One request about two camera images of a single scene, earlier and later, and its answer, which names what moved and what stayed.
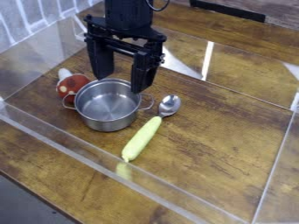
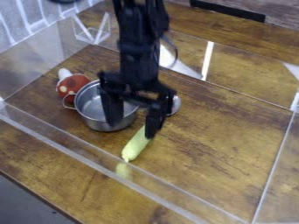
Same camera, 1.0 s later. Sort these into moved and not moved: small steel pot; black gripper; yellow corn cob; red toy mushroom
Moved: black gripper
Not moved: yellow corn cob; small steel pot; red toy mushroom
